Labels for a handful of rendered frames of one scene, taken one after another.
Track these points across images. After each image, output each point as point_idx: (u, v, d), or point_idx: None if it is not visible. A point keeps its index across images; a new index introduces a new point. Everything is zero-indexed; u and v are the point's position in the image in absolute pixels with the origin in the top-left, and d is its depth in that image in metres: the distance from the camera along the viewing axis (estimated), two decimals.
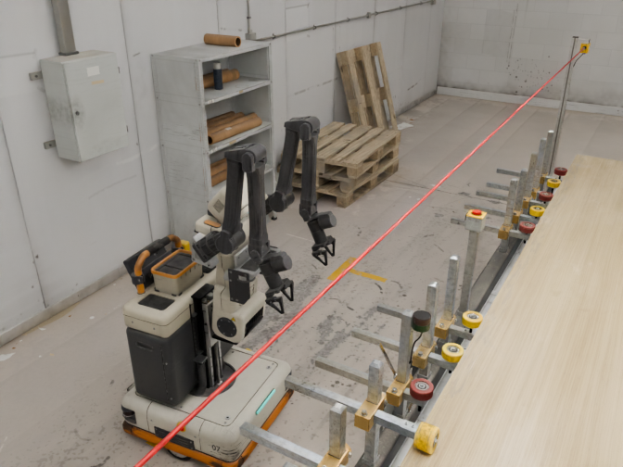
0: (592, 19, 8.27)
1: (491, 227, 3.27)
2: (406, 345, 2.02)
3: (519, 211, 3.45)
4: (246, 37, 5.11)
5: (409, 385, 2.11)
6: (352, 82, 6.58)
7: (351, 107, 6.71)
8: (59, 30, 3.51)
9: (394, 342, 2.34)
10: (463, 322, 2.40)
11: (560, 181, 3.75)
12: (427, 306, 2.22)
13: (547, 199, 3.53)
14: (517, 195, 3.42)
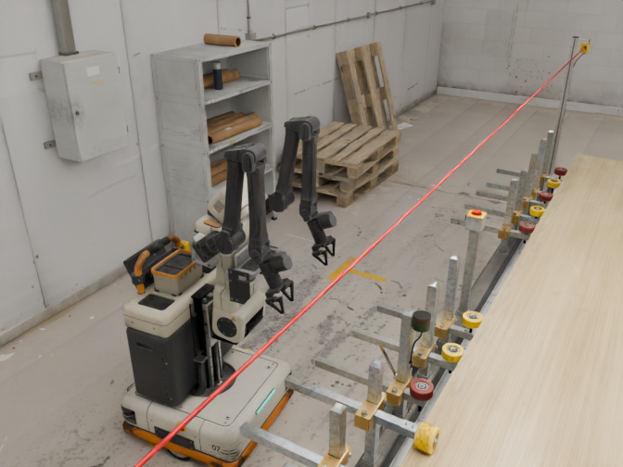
0: (592, 19, 8.27)
1: (491, 227, 3.27)
2: (406, 345, 2.02)
3: (519, 211, 3.45)
4: (246, 37, 5.11)
5: (409, 385, 2.11)
6: (352, 82, 6.58)
7: (351, 107, 6.71)
8: (59, 30, 3.51)
9: (394, 342, 2.34)
10: (463, 322, 2.40)
11: (560, 181, 3.75)
12: (427, 306, 2.22)
13: (547, 199, 3.53)
14: (517, 195, 3.42)
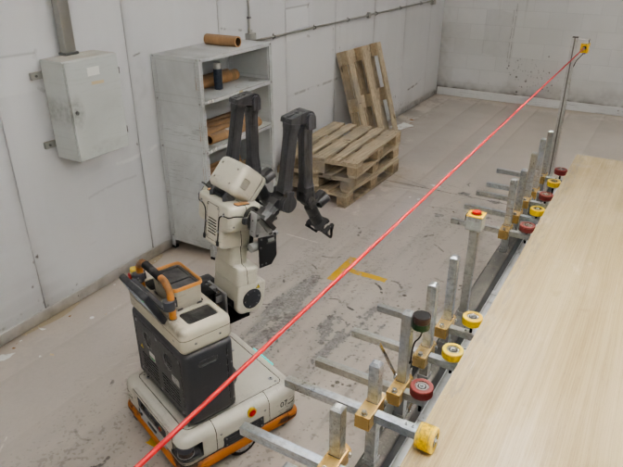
0: (592, 19, 8.27)
1: (491, 227, 3.27)
2: (406, 345, 2.02)
3: (519, 211, 3.45)
4: (246, 37, 5.11)
5: (409, 385, 2.11)
6: (352, 82, 6.58)
7: (351, 107, 6.71)
8: (59, 30, 3.51)
9: (394, 342, 2.34)
10: (463, 322, 2.40)
11: (560, 181, 3.75)
12: (427, 306, 2.22)
13: (547, 199, 3.53)
14: (517, 195, 3.42)
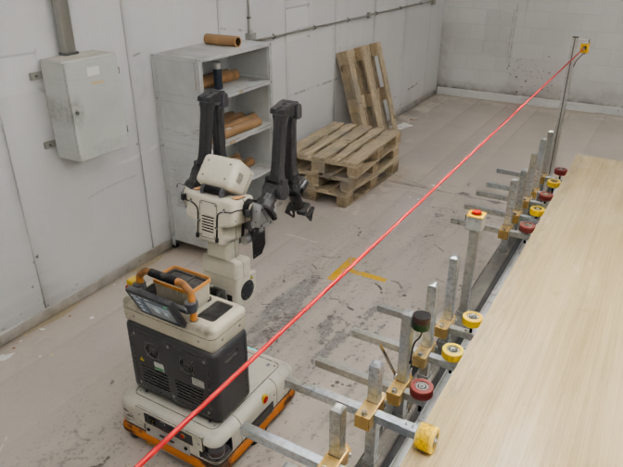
0: (592, 19, 8.27)
1: (491, 227, 3.27)
2: (406, 345, 2.02)
3: (519, 211, 3.45)
4: (246, 37, 5.11)
5: (409, 385, 2.11)
6: (352, 82, 6.58)
7: (351, 107, 6.71)
8: (59, 30, 3.51)
9: (394, 342, 2.34)
10: (463, 322, 2.40)
11: (560, 181, 3.75)
12: (427, 306, 2.22)
13: (547, 199, 3.53)
14: (517, 195, 3.42)
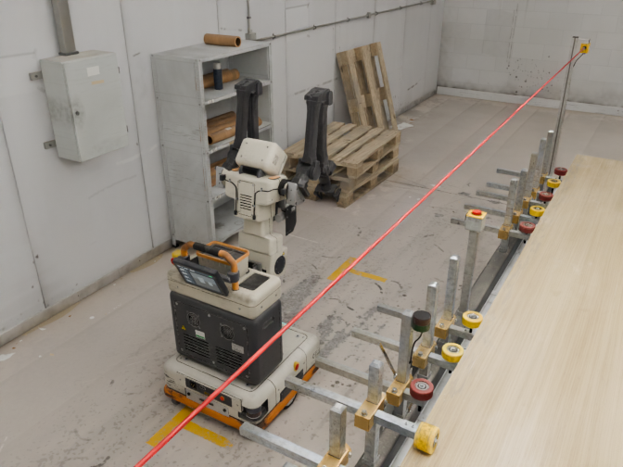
0: (592, 19, 8.27)
1: (491, 227, 3.27)
2: (406, 345, 2.02)
3: (519, 211, 3.45)
4: (246, 37, 5.11)
5: (409, 385, 2.11)
6: (352, 82, 6.58)
7: (351, 107, 6.71)
8: (59, 30, 3.51)
9: (394, 342, 2.34)
10: (463, 322, 2.40)
11: (560, 181, 3.75)
12: (427, 306, 2.22)
13: (547, 199, 3.53)
14: (517, 195, 3.42)
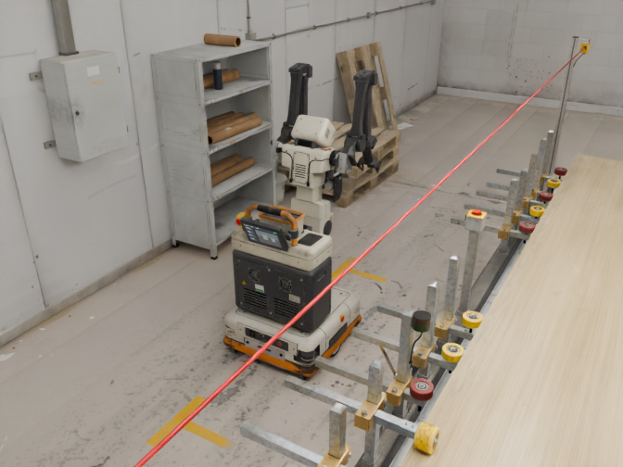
0: (592, 19, 8.27)
1: (491, 227, 3.27)
2: (406, 345, 2.02)
3: (519, 211, 3.45)
4: (246, 37, 5.11)
5: (409, 385, 2.11)
6: (352, 82, 6.58)
7: (351, 107, 6.71)
8: (59, 30, 3.51)
9: (394, 342, 2.34)
10: (463, 322, 2.40)
11: (560, 181, 3.75)
12: (427, 306, 2.22)
13: (547, 199, 3.53)
14: (517, 195, 3.42)
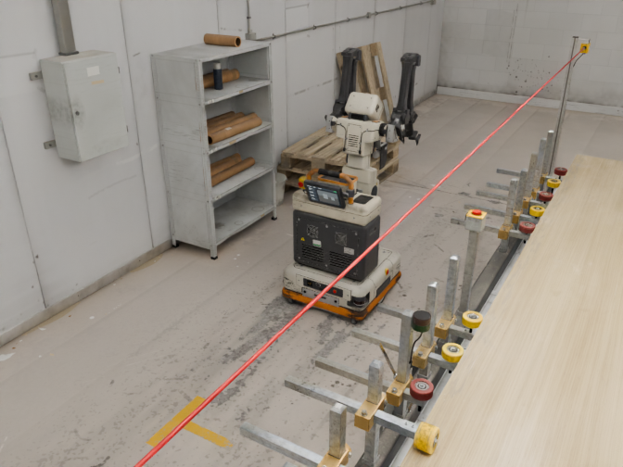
0: (592, 19, 8.27)
1: (491, 227, 3.27)
2: (406, 345, 2.02)
3: (519, 211, 3.45)
4: (246, 37, 5.11)
5: (409, 385, 2.11)
6: None
7: None
8: (59, 30, 3.51)
9: (394, 342, 2.34)
10: (463, 322, 2.40)
11: (560, 181, 3.75)
12: (427, 306, 2.22)
13: (547, 199, 3.53)
14: (517, 195, 3.42)
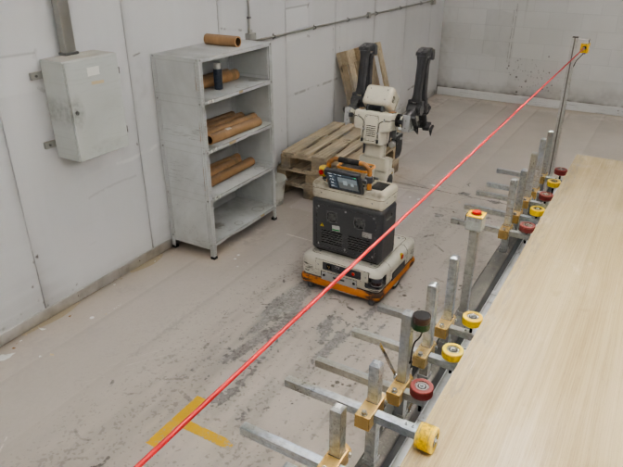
0: (592, 19, 8.27)
1: (491, 227, 3.27)
2: (406, 345, 2.02)
3: (519, 211, 3.45)
4: (246, 37, 5.11)
5: (409, 385, 2.11)
6: (352, 82, 6.58)
7: None
8: (59, 30, 3.51)
9: (394, 342, 2.34)
10: (463, 322, 2.40)
11: (560, 181, 3.75)
12: (427, 306, 2.22)
13: (547, 199, 3.53)
14: (517, 195, 3.42)
